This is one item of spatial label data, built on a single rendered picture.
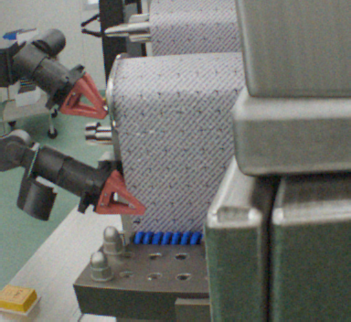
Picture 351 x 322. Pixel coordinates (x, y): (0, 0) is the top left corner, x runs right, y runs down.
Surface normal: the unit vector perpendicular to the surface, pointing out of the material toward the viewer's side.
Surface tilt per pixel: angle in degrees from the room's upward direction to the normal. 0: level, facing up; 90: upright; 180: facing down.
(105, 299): 90
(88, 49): 90
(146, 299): 90
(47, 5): 90
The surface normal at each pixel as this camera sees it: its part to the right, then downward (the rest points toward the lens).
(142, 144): -0.23, 0.32
